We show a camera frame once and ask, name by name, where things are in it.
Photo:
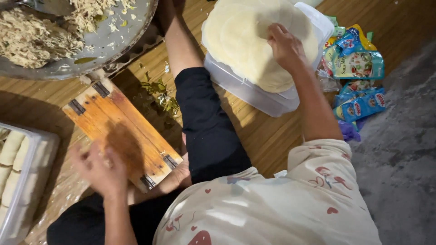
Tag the person's left hand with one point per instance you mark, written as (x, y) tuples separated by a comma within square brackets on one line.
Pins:
[(102, 173)]

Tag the person's right hand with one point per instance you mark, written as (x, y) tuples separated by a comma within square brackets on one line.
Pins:
[(288, 51)]

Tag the person's right fingers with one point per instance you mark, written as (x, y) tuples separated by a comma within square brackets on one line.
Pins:
[(277, 34)]

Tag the person's left fingers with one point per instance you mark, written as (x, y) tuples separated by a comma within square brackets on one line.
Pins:
[(89, 155)]

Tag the stack of pale round wrappers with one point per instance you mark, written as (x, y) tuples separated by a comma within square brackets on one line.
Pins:
[(238, 40)]

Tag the hinged wooden board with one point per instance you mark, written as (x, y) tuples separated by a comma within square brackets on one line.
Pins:
[(112, 115)]

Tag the clear plastic floor sheet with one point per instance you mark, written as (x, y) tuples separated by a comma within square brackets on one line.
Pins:
[(64, 200)]

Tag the clear plastic roll container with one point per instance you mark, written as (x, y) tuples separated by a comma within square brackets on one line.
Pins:
[(37, 163)]

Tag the small green pouch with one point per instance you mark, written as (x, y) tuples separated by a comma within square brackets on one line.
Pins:
[(335, 29)]

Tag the clear plastic wrapper container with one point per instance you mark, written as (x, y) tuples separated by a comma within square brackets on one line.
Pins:
[(252, 97)]

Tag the blue and yellow sauce pouch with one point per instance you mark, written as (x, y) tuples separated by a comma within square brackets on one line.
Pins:
[(354, 39)]

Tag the row of pale filled rolls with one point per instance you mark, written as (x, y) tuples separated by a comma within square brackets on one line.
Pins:
[(12, 160)]

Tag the teal sauce pouch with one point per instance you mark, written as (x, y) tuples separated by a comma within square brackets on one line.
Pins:
[(357, 64)]

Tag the pile of green leaves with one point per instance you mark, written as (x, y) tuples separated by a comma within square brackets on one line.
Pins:
[(165, 98)]

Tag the person's black trouser leg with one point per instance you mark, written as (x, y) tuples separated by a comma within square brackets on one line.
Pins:
[(204, 119)]

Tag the large round metal tray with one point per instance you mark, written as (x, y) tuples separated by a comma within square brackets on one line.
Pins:
[(109, 44)]

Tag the purple plastic bag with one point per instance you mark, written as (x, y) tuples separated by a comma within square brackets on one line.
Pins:
[(349, 131)]

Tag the heap of shredded filling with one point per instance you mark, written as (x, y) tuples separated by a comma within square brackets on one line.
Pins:
[(30, 37)]

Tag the metal spoon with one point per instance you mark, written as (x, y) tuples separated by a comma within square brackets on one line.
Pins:
[(47, 6)]

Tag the person's cream heart print shirt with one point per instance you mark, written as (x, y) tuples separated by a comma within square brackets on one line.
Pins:
[(272, 204)]

